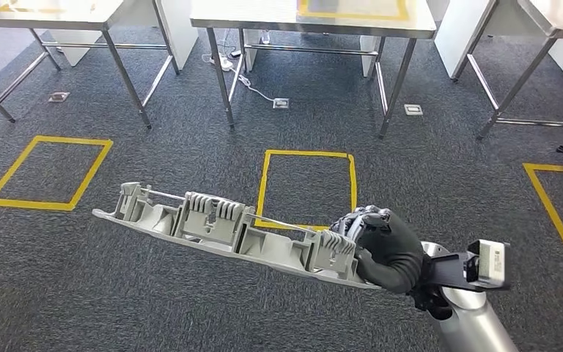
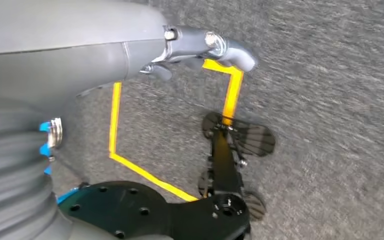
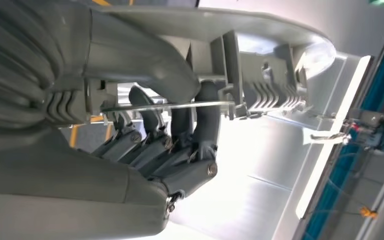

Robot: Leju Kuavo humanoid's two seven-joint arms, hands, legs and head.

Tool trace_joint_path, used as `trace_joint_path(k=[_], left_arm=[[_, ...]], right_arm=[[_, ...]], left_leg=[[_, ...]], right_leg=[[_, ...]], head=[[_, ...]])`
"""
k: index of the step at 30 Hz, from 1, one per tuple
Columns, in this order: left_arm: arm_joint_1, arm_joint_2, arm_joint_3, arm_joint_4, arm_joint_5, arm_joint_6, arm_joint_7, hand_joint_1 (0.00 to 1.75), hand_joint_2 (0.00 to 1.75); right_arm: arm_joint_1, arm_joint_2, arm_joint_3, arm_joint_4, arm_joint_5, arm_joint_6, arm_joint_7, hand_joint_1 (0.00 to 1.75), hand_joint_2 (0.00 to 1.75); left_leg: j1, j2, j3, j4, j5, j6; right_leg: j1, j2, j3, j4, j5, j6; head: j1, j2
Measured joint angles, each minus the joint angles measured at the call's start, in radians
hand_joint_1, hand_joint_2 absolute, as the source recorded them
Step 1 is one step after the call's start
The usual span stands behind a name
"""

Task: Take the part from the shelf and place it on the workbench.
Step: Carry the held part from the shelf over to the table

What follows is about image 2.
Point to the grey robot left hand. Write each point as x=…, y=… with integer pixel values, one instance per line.
x=62, y=49

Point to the yellow floor tape square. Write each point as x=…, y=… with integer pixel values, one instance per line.
x=115, y=116

